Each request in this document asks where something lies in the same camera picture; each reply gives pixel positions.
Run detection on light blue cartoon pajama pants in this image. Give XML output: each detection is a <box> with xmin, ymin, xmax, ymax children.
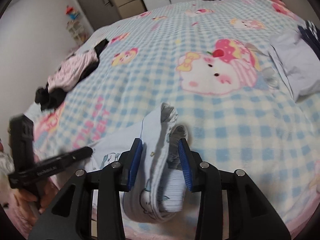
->
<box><xmin>84</xmin><ymin>103</ymin><xmax>188</xmax><ymax>223</ymax></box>

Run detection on navy striped folded garment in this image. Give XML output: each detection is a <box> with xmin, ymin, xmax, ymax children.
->
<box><xmin>298</xmin><ymin>21</ymin><xmax>320</xmax><ymax>58</ymax></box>

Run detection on person's left hand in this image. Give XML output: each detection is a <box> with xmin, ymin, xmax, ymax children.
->
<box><xmin>14</xmin><ymin>189</ymin><xmax>52</xmax><ymax>215</ymax></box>

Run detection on folded light blue garment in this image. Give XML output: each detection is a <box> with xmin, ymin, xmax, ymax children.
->
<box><xmin>268</xmin><ymin>30</ymin><xmax>319</xmax><ymax>101</ymax></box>

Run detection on pink cartoon pajama garment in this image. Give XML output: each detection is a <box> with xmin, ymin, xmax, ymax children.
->
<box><xmin>47</xmin><ymin>49</ymin><xmax>98</xmax><ymax>93</ymax></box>

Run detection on brown cabinet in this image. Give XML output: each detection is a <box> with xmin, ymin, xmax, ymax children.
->
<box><xmin>108</xmin><ymin>0</ymin><xmax>148</xmax><ymax>20</ymax></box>

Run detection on white storage shelf rack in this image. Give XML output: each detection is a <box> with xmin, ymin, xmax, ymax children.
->
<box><xmin>66</xmin><ymin>20</ymin><xmax>88</xmax><ymax>46</ymax></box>

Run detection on dark grey door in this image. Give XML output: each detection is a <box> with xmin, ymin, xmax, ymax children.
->
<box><xmin>77</xmin><ymin>0</ymin><xmax>121</xmax><ymax>30</ymax></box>

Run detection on black garment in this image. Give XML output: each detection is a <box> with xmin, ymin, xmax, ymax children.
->
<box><xmin>35</xmin><ymin>39</ymin><xmax>109</xmax><ymax>111</ymax></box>

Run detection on blue checkered cartoon blanket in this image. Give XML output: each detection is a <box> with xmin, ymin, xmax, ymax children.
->
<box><xmin>27</xmin><ymin>0</ymin><xmax>319</xmax><ymax>239</ymax></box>

